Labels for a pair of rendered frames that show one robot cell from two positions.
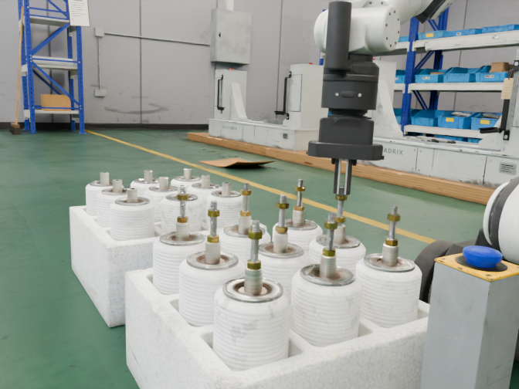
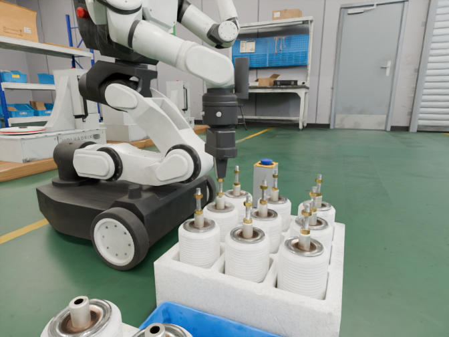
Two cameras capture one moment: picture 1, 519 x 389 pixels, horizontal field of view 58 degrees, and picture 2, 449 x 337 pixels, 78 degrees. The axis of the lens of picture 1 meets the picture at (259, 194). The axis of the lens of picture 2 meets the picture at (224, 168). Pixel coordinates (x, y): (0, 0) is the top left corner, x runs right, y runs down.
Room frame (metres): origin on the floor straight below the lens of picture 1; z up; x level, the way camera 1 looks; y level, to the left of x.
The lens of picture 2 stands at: (1.16, 0.44, 0.53)
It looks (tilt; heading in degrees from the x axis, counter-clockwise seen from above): 14 degrees down; 235
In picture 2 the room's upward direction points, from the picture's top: straight up
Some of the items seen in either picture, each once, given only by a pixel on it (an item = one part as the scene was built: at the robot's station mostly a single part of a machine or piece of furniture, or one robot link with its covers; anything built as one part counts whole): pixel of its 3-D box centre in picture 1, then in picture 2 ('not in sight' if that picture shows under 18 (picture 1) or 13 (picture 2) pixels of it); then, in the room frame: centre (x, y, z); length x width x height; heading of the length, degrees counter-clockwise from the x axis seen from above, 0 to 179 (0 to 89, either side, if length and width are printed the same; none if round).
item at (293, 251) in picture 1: (279, 250); (262, 214); (0.71, -0.04, 0.25); 0.08 x 0.08 x 0.01
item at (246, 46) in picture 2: not in sight; (247, 45); (-2.51, -4.04, 1.54); 0.32 x 0.02 x 0.25; 123
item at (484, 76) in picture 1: (501, 74); not in sight; (5.48, -2.69, 0.90); 0.50 x 0.38 x 0.21; 124
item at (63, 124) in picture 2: not in sight; (43, 109); (1.06, -2.46, 0.45); 0.82 x 0.57 x 0.74; 33
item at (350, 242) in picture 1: (337, 241); (220, 207); (0.77, -0.14, 0.25); 0.08 x 0.08 x 0.01
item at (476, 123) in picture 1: (496, 122); not in sight; (5.49, -2.71, 0.36); 0.50 x 0.38 x 0.21; 124
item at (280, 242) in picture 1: (280, 242); (262, 209); (0.71, -0.04, 0.26); 0.02 x 0.02 x 0.03
